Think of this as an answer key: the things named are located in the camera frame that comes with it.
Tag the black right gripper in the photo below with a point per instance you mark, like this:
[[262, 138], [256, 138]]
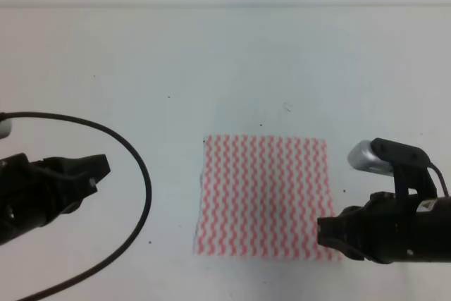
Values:
[[412, 231]]

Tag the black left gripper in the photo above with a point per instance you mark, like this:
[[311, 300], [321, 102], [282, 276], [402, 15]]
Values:
[[34, 194]]

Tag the pink white wavy towel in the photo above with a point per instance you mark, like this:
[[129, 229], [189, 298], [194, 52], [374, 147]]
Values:
[[261, 196]]

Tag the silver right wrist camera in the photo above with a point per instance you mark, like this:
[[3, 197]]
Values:
[[407, 165]]

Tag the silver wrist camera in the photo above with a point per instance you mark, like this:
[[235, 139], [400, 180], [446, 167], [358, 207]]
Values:
[[5, 128], [407, 165]]

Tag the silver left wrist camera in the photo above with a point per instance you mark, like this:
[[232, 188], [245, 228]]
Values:
[[5, 128]]

